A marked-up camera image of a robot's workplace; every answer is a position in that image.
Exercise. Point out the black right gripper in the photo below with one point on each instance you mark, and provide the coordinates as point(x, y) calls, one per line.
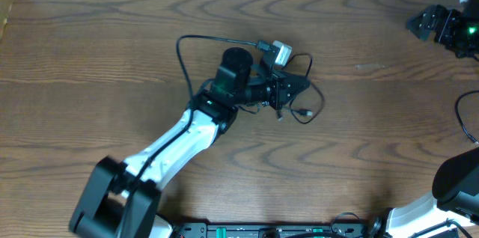
point(449, 17)

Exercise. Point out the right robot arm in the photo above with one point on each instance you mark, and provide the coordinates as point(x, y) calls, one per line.
point(452, 203)

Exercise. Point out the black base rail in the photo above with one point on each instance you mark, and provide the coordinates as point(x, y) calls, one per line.
point(348, 228)

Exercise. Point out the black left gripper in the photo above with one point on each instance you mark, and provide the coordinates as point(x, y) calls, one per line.
point(281, 84)

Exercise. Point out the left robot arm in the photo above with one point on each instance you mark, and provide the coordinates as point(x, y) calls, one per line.
point(120, 199)

